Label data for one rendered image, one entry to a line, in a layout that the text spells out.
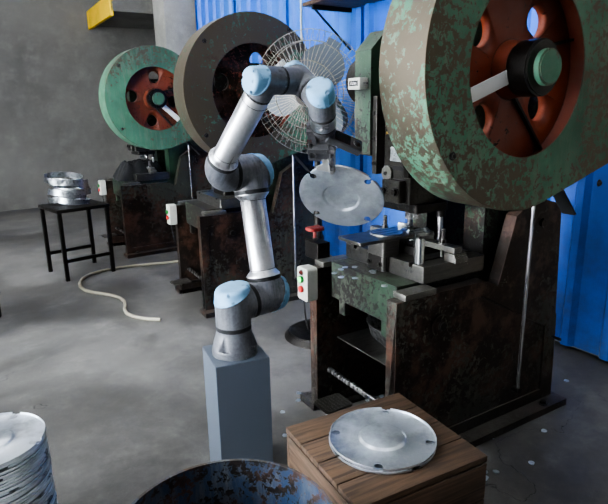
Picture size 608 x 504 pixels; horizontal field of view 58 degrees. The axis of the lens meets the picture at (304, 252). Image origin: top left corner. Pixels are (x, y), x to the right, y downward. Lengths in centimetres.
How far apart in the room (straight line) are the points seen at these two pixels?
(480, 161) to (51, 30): 717
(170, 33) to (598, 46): 548
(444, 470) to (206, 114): 220
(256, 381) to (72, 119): 673
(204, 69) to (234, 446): 195
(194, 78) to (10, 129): 532
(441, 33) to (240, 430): 133
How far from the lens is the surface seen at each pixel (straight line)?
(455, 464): 154
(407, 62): 151
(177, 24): 694
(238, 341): 179
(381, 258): 200
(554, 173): 190
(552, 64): 173
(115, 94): 469
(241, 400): 185
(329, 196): 187
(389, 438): 158
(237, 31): 317
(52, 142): 820
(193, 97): 304
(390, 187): 202
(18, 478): 175
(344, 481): 145
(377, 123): 206
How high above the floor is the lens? 123
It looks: 15 degrees down
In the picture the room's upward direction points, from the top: 1 degrees counter-clockwise
